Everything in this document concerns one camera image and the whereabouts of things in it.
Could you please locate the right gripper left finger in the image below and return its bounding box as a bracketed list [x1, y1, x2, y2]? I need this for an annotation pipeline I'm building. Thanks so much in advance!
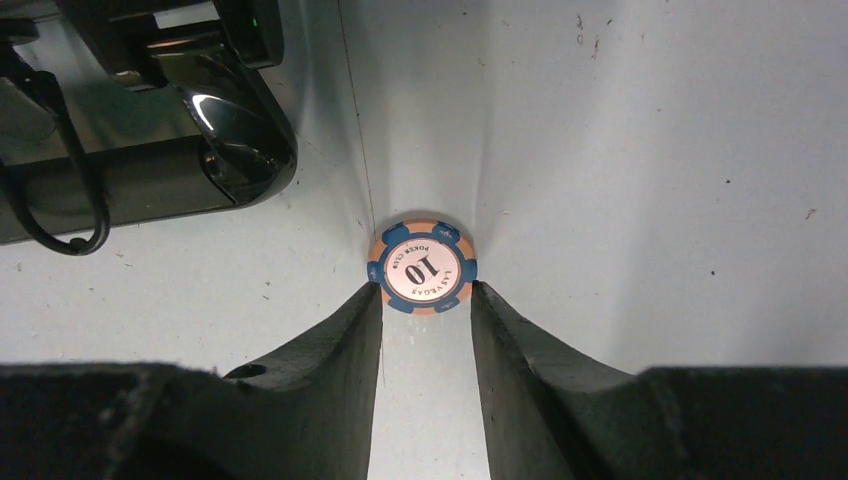
[1, 283, 383, 479]

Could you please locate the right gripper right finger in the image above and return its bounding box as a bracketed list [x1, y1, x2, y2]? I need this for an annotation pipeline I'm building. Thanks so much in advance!
[470, 281, 847, 479]

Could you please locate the poker chip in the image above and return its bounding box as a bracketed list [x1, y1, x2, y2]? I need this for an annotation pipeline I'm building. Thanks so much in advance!
[366, 218, 478, 315]

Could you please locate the black poker set case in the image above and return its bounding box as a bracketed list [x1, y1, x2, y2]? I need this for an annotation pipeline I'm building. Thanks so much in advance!
[1, 1, 298, 256]

